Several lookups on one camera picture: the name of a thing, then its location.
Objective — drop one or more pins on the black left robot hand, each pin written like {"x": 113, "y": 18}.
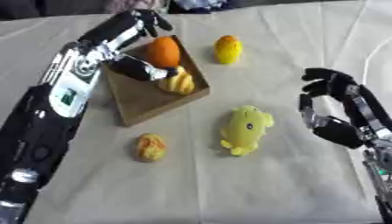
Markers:
{"x": 109, "y": 27}

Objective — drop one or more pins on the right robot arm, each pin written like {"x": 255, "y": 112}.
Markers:
{"x": 380, "y": 178}

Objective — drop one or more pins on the tan cardboard box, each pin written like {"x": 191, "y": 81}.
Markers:
{"x": 153, "y": 96}

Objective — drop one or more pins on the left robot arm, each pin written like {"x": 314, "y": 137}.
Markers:
{"x": 51, "y": 116}

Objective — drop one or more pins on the yellow ridged toy fruit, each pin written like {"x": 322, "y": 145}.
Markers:
{"x": 178, "y": 83}

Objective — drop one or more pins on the yellow soft toy fish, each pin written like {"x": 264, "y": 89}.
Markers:
{"x": 245, "y": 129}

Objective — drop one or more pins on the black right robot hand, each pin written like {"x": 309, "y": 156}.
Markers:
{"x": 339, "y": 128}

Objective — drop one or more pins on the yellow orange speckled toy fruit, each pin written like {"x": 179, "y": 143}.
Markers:
{"x": 150, "y": 147}

